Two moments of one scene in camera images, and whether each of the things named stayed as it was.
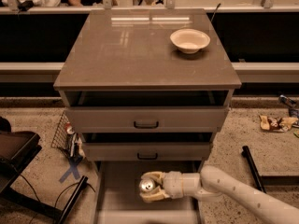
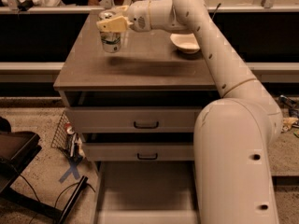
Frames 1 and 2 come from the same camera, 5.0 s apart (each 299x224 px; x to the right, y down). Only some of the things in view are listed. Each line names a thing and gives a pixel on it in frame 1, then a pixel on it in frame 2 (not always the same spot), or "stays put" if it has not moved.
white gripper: (172, 184) → (138, 16)
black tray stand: (18, 149) stays put
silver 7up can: (147, 186) → (111, 41)
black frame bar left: (70, 203) stays put
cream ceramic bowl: (190, 40) stays put
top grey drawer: (146, 119) stays put
